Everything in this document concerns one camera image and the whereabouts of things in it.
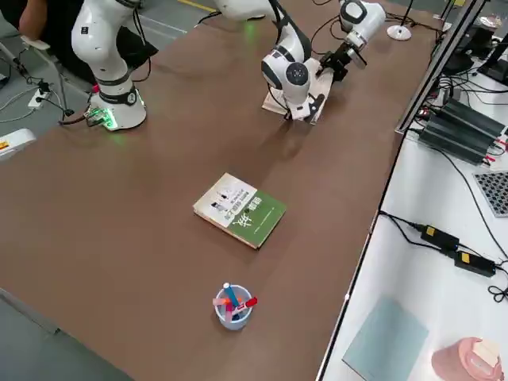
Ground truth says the white and blue paperback book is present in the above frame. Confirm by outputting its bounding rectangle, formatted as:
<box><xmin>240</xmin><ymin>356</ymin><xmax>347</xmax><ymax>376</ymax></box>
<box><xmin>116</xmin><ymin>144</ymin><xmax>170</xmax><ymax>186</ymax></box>
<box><xmin>261</xmin><ymin>58</ymin><xmax>335</xmax><ymax>126</ymax></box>

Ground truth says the pale green sheet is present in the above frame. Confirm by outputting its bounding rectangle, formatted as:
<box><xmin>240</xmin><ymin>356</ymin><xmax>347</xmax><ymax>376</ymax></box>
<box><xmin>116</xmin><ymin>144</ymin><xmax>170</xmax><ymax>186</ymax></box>
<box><xmin>341</xmin><ymin>296</ymin><xmax>430</xmax><ymax>381</ymax></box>

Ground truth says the person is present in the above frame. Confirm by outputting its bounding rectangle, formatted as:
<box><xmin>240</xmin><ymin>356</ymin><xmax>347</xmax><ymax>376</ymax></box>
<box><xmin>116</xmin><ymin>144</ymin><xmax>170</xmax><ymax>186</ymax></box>
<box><xmin>18</xmin><ymin>0</ymin><xmax>160</xmax><ymax>87</ymax></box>

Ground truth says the red marker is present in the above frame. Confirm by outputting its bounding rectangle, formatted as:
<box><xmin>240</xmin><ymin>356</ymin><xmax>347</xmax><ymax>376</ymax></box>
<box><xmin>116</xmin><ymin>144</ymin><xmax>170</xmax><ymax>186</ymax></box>
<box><xmin>233</xmin><ymin>296</ymin><xmax>259</xmax><ymax>313</ymax></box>

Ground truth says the white power strip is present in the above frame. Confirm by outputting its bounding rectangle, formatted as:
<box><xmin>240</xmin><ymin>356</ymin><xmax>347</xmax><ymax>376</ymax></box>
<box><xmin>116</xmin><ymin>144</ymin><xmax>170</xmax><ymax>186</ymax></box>
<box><xmin>26</xmin><ymin>89</ymin><xmax>52</xmax><ymax>110</ymax></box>

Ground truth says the checkerboard calibration plate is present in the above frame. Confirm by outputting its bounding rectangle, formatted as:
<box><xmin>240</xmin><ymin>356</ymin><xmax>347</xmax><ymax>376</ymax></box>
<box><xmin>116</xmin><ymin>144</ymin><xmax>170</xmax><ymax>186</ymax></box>
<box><xmin>471</xmin><ymin>170</ymin><xmax>508</xmax><ymax>218</ymax></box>

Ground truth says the blue marker white cap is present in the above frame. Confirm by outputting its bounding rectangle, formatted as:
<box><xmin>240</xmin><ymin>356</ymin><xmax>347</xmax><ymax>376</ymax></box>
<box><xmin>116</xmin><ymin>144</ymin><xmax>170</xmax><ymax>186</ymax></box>
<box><xmin>222</xmin><ymin>281</ymin><xmax>241</xmax><ymax>309</ymax></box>

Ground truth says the black monitor stand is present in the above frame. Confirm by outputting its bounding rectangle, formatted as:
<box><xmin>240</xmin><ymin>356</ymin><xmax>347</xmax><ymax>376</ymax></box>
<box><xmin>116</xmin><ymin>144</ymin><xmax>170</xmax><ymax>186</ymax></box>
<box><xmin>441</xmin><ymin>26</ymin><xmax>476</xmax><ymax>75</ymax></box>
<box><xmin>477</xmin><ymin>29</ymin><xmax>508</xmax><ymax>87</ymax></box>

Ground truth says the white side table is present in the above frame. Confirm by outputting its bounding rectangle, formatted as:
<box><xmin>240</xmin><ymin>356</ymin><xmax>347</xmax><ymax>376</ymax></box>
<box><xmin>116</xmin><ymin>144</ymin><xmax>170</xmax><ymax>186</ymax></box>
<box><xmin>317</xmin><ymin>0</ymin><xmax>508</xmax><ymax>381</ymax></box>

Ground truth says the black adapter yellow label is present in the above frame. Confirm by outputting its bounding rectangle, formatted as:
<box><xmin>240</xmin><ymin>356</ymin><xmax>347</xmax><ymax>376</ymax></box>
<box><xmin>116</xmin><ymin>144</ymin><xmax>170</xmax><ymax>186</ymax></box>
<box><xmin>419</xmin><ymin>224</ymin><xmax>461</xmax><ymax>251</ymax></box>
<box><xmin>452</xmin><ymin>249</ymin><xmax>498</xmax><ymax>279</ymax></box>

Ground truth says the aluminium frame rail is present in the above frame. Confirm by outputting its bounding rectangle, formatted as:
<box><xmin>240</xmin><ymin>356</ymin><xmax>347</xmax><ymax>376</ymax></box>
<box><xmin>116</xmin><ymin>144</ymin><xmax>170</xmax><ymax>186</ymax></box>
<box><xmin>394</xmin><ymin>0</ymin><xmax>491</xmax><ymax>135</ymax></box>

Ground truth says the black adapter cable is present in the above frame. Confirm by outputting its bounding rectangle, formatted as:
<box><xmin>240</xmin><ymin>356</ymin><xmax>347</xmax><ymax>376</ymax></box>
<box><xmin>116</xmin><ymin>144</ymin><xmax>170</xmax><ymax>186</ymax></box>
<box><xmin>379</xmin><ymin>211</ymin><xmax>428</xmax><ymax>239</ymax></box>

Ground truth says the black stand cable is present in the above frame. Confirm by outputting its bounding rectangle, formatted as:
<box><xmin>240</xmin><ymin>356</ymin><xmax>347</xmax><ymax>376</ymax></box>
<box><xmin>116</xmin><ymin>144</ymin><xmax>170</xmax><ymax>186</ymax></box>
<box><xmin>387</xmin><ymin>11</ymin><xmax>445</xmax><ymax>32</ymax></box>

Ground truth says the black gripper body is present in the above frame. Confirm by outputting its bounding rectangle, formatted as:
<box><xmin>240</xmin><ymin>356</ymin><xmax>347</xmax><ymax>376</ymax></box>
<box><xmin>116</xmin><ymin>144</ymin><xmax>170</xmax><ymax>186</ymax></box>
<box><xmin>331</xmin><ymin>41</ymin><xmax>368</xmax><ymax>69</ymax></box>
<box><xmin>308</xmin><ymin>94</ymin><xmax>325</xmax><ymax>119</ymax></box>

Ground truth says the pink marker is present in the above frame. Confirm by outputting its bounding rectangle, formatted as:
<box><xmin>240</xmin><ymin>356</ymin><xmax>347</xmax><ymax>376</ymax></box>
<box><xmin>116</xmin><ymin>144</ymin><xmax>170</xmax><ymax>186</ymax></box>
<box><xmin>213</xmin><ymin>297</ymin><xmax>235</xmax><ymax>321</ymax></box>

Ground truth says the pink round roll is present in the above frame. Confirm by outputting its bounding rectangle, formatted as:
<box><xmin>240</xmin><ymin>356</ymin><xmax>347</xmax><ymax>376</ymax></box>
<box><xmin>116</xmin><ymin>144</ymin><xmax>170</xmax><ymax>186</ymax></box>
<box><xmin>431</xmin><ymin>337</ymin><xmax>503</xmax><ymax>381</ymax></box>

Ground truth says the white round base stand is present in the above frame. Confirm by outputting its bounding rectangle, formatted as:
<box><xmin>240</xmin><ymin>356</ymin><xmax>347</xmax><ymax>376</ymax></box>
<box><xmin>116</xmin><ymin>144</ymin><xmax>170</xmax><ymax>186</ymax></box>
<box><xmin>387</xmin><ymin>0</ymin><xmax>417</xmax><ymax>41</ymax></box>

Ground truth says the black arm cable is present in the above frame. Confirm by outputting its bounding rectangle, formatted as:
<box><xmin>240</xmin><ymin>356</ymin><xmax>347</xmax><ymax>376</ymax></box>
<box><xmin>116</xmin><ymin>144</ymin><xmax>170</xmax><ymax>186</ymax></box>
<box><xmin>118</xmin><ymin>0</ymin><xmax>314</xmax><ymax>87</ymax></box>
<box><xmin>309</xmin><ymin>16</ymin><xmax>350</xmax><ymax>56</ymax></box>

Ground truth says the pale blue pen cup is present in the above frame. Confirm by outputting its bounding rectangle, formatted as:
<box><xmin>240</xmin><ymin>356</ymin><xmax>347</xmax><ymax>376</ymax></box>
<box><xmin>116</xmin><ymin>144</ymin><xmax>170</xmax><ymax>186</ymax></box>
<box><xmin>214</xmin><ymin>283</ymin><xmax>253</xmax><ymax>332</ymax></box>

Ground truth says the white box yellow label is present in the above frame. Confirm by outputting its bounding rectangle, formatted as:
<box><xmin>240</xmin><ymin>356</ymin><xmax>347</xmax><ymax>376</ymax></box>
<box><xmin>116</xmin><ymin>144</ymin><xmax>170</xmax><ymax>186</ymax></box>
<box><xmin>0</xmin><ymin>127</ymin><xmax>37</xmax><ymax>162</ymax></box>

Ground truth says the green and white book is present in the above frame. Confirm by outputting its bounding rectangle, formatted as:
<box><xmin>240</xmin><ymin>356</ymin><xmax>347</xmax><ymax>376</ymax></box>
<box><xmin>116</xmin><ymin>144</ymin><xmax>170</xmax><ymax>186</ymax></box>
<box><xmin>193</xmin><ymin>172</ymin><xmax>287</xmax><ymax>250</ymax></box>

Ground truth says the dark ribbed power supply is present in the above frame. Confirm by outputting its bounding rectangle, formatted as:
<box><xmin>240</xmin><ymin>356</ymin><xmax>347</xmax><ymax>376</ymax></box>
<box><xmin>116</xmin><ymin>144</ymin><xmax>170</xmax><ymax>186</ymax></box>
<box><xmin>418</xmin><ymin>114</ymin><xmax>499</xmax><ymax>166</ymax></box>
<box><xmin>431</xmin><ymin>98</ymin><xmax>508</xmax><ymax>148</ymax></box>

